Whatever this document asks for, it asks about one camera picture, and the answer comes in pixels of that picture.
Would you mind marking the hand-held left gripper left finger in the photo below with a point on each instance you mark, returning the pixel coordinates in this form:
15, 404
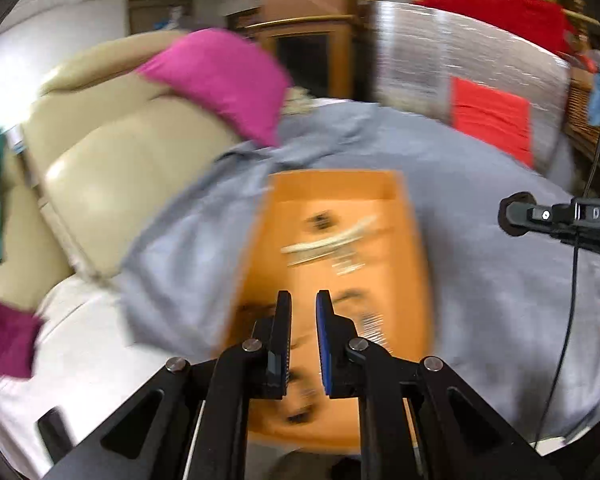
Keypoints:
282, 340

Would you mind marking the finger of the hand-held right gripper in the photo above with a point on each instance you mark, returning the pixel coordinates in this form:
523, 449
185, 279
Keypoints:
547, 215

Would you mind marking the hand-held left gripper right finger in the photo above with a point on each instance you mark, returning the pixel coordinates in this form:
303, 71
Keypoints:
322, 340

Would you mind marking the cream hair claw clip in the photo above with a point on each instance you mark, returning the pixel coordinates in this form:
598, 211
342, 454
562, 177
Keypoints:
330, 242

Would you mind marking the orange cardboard box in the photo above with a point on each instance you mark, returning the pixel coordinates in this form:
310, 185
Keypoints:
395, 270

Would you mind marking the grey blanket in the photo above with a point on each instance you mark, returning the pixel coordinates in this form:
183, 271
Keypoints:
480, 285

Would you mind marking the wicker basket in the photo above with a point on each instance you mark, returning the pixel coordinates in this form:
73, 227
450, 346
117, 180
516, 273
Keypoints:
577, 110

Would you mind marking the red cushion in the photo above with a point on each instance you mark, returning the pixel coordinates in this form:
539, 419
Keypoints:
490, 120

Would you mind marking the white sheet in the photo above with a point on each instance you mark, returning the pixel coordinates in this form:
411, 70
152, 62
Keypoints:
80, 350

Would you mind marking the silver foil insulation mat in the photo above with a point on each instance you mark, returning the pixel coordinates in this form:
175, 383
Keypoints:
420, 50

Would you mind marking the red cloth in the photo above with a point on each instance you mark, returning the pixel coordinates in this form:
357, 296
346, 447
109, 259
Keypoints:
505, 10

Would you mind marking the cream patterned cloth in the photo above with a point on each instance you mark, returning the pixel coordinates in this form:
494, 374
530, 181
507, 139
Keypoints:
300, 102

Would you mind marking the beige leather sofa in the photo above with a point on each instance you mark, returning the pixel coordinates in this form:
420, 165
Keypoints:
120, 160

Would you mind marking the pink cushion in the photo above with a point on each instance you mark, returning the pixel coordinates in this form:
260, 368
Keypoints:
220, 80

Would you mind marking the magenta cloth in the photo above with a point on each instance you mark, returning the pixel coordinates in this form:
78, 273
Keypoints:
5, 340

